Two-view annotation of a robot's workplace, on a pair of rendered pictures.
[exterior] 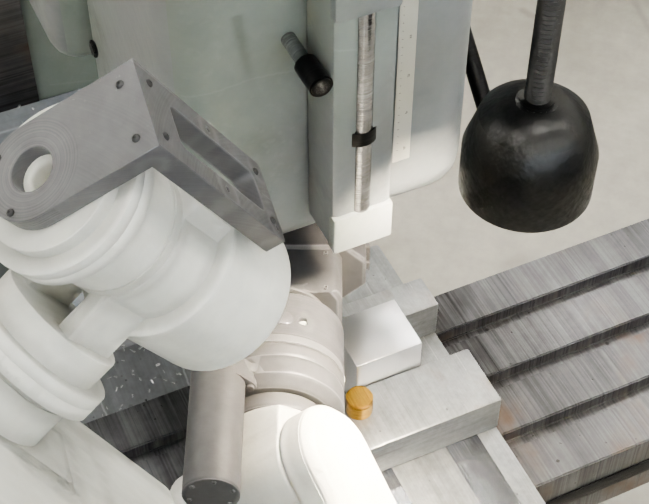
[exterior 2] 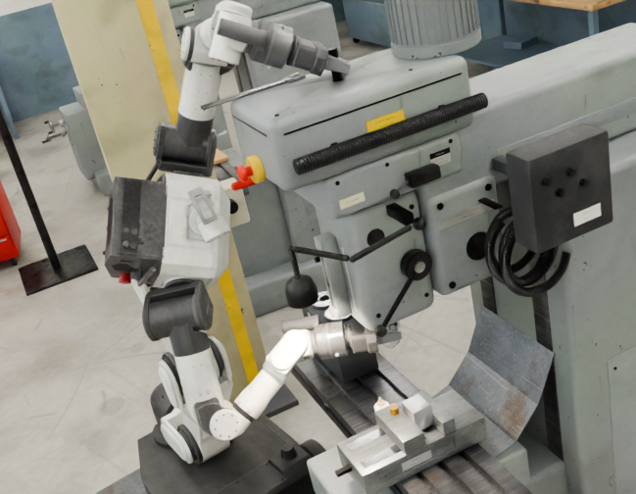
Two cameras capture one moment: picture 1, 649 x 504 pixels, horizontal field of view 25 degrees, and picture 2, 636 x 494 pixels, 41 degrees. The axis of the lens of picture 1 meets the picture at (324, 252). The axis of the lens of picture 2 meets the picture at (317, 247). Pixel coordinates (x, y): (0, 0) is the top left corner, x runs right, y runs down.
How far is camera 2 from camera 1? 1.97 m
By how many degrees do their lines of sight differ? 75
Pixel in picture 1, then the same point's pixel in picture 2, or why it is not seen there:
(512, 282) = (502, 473)
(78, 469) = (196, 241)
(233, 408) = (302, 321)
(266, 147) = not seen: hidden behind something
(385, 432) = (386, 419)
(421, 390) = (404, 424)
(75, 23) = not seen: hidden behind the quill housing
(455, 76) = (360, 296)
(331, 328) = (337, 338)
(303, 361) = (320, 331)
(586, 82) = not seen: outside the picture
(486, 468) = (388, 454)
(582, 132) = (292, 286)
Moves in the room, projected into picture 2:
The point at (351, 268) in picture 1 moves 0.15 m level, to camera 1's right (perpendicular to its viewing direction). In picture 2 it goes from (366, 343) to (370, 379)
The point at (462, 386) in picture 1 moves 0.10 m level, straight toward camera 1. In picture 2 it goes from (407, 432) to (366, 435)
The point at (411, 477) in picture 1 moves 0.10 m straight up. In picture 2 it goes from (383, 438) to (376, 407)
